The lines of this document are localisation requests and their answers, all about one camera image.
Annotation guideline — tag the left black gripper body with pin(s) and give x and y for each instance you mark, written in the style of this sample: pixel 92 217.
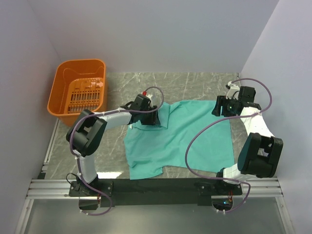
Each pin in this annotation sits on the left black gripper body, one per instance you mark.
pixel 148 118

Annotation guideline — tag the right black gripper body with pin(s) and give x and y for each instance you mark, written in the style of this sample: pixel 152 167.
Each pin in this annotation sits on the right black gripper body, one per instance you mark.
pixel 228 106

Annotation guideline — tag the teal t shirt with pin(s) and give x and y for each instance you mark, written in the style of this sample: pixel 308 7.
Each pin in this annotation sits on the teal t shirt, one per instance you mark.
pixel 150 148

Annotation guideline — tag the orange plastic basket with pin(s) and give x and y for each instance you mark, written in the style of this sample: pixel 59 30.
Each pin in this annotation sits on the orange plastic basket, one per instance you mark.
pixel 78 85

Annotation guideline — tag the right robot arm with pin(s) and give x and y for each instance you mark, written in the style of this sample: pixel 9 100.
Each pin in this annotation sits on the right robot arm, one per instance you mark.
pixel 261 152

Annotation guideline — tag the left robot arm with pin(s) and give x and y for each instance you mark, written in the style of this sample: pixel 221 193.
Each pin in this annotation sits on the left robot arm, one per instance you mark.
pixel 85 135

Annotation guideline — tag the black base beam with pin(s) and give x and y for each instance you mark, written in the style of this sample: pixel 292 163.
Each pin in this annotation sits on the black base beam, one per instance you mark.
pixel 157 191

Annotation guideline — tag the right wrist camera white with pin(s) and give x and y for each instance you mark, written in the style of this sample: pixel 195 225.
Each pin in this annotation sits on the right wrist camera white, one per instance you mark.
pixel 233 91

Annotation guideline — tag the aluminium rail frame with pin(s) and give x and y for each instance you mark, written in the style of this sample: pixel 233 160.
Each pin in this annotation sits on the aluminium rail frame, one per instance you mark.
pixel 59 189

